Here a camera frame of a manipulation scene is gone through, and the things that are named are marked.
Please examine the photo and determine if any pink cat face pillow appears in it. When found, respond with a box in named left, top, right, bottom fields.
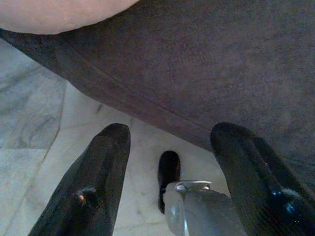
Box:
left=0, top=0, right=141, bottom=35

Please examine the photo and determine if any brown suede sofa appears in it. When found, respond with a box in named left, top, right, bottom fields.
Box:
left=0, top=0, right=315, bottom=197

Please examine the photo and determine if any black robot left foot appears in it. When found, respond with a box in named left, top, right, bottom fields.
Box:
left=157, top=150, right=182, bottom=214

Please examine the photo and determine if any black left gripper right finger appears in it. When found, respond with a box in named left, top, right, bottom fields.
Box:
left=210, top=122, right=315, bottom=236

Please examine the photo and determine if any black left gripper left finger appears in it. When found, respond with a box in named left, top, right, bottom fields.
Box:
left=28, top=123, right=131, bottom=236

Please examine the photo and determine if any silver robot left leg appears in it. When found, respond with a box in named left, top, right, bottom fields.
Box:
left=164, top=180, right=244, bottom=236

